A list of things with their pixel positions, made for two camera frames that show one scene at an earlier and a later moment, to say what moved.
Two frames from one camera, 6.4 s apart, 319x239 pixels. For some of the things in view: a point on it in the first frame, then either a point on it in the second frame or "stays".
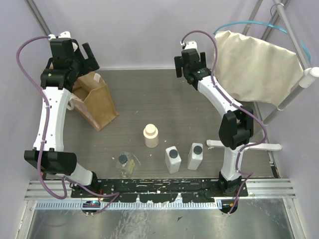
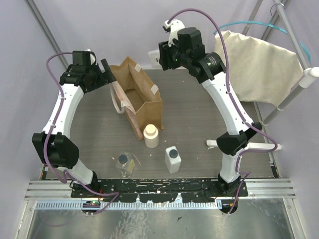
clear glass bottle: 125,164 stays
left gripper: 83,60 → 107,72
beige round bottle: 151,134 stays
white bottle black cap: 172,159 stays
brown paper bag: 92,101 → 134,94
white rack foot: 213,143 stays
